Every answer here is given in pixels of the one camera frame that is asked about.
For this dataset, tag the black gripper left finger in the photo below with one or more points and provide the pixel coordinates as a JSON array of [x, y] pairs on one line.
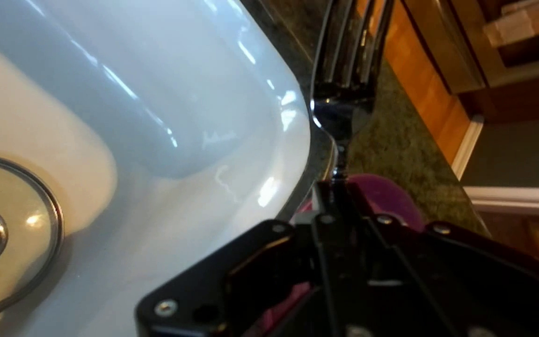
[[250, 281]]

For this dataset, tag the white kitchen sink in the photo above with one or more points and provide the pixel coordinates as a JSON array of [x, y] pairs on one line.
[[157, 123]]

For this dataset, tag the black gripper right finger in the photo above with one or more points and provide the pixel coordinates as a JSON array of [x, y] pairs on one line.
[[443, 281]]

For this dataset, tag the silver metal fork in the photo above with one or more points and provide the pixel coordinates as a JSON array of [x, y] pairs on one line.
[[340, 112]]

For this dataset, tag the round metal sink stopper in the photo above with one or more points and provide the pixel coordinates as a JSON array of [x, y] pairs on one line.
[[7, 236]]

